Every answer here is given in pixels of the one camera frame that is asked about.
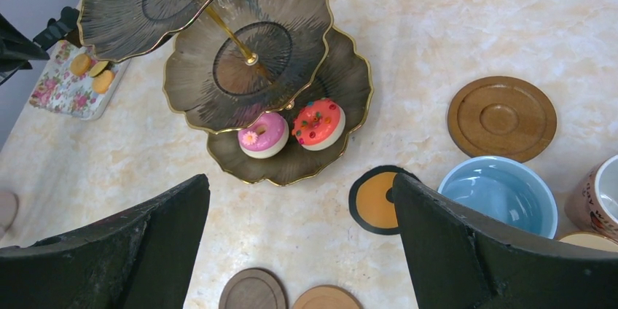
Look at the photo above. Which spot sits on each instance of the pink patterned mug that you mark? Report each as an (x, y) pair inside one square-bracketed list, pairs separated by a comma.
[(592, 206)]

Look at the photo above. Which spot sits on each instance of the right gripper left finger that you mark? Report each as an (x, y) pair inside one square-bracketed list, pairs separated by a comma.
[(142, 257)]

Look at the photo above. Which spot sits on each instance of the large wooden saucer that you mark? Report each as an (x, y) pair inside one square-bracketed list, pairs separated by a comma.
[(501, 116)]

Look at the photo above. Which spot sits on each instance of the light brown round coaster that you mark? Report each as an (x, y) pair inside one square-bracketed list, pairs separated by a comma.
[(326, 296)]

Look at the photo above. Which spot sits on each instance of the orange sprinkled donut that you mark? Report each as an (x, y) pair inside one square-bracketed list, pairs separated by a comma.
[(319, 124)]

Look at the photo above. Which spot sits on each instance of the floral serving tray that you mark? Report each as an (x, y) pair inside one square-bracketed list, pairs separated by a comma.
[(62, 92)]

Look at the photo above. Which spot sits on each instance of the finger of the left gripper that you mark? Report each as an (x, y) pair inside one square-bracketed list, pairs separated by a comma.
[(17, 51)]

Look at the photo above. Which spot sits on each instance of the dark brown round coaster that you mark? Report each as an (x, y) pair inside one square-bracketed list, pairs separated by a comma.
[(253, 288)]

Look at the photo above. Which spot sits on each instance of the light blue mug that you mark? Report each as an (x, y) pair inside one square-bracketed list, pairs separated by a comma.
[(505, 190)]

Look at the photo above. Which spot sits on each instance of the pink frosted donut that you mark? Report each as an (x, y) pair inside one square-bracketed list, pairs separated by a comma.
[(266, 137)]

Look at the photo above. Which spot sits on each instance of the three-tier glass cake stand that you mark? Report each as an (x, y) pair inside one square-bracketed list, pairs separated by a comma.
[(235, 60)]

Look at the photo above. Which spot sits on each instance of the yellow round biscuit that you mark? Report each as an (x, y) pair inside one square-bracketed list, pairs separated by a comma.
[(80, 64), (102, 82), (98, 68)]

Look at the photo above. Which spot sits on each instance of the orange small mug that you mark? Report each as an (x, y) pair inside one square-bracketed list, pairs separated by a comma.
[(590, 240)]

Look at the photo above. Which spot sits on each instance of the black orange round coaster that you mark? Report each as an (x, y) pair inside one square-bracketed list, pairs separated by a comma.
[(370, 200)]

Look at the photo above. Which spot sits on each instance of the black metal tongs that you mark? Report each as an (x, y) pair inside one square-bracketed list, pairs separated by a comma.
[(65, 28)]

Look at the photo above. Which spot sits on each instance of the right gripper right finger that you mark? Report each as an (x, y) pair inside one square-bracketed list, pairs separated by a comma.
[(460, 258)]

